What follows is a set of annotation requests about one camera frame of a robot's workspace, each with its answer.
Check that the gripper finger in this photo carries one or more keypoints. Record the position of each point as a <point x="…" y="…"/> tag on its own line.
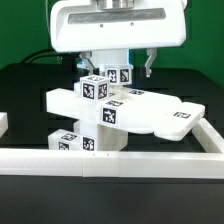
<point x="86" y="58"/>
<point x="146" y="69"/>

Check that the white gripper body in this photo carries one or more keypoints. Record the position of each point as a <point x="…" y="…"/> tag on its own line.
<point x="94" y="25"/>

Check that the white chair back frame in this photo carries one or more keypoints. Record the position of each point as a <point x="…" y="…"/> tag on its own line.
<point x="130" y="110"/>

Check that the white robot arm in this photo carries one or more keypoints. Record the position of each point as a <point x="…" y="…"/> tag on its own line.
<point x="106" y="56"/>

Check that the white block left edge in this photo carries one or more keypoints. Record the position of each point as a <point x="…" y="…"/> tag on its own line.
<point x="3" y="123"/>

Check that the white U-shaped obstacle fence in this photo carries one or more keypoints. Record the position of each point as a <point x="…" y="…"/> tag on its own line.
<point x="208" y="164"/>

